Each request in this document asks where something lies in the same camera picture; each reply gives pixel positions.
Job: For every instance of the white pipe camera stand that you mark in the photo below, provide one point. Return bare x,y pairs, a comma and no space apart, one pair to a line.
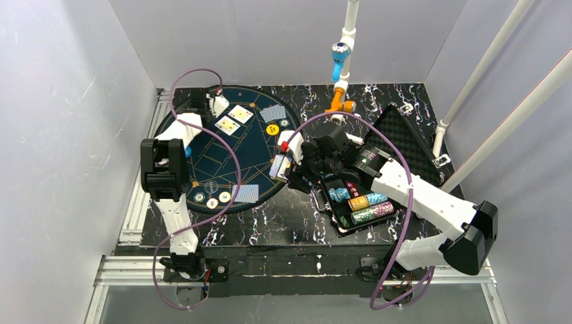
341,55

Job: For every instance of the aluminium frame rail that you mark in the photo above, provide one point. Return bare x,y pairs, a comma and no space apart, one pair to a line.
127,266

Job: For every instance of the light blue chip stack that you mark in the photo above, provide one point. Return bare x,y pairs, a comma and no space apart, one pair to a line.
339,194

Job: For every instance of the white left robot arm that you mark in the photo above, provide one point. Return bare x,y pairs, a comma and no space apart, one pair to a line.
164,169

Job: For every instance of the yellow poker chip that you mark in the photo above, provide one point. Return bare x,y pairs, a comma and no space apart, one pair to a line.
225,197

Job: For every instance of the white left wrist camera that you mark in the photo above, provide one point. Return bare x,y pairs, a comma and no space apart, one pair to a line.
218,104

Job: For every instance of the yellow big blind button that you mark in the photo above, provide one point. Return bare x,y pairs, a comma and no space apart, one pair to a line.
272,129

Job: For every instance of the yellow chip stack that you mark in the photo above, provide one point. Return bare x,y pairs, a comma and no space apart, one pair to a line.
358,203

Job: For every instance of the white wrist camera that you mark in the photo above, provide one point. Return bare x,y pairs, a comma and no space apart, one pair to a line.
290,144
218,104

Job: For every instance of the round dark blue poker mat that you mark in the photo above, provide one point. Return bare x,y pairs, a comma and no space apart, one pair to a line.
240,159

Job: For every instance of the face up playing card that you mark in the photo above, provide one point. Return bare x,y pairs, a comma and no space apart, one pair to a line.
240,114

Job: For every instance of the black poker chip case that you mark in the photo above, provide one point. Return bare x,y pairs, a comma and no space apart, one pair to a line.
409,178

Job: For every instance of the blue backed card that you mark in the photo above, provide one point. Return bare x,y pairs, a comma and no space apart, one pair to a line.
241,195
277,112
251,193
268,115

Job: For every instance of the green and purple chip row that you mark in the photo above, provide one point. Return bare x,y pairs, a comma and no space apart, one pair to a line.
373,212

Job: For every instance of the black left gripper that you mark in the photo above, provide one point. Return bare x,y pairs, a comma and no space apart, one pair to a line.
204,99

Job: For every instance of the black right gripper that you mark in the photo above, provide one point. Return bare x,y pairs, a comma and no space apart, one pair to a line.
300,174

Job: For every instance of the white thin diagonal pole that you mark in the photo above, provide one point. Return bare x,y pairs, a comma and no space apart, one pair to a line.
484,63

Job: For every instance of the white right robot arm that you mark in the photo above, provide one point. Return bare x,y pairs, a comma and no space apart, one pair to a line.
467,231

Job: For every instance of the green poker chip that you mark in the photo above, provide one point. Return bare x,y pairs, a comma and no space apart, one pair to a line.
199,197
283,123

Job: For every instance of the clear dealer button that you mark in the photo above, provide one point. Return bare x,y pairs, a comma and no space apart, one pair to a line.
211,186

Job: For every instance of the boxed deck of playing cards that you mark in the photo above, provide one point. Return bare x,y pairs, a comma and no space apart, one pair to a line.
280,166

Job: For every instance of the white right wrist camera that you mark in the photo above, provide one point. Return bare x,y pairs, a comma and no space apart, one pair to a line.
290,144

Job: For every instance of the white diagonal frame pole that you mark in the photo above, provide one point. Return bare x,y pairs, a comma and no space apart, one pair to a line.
545,88

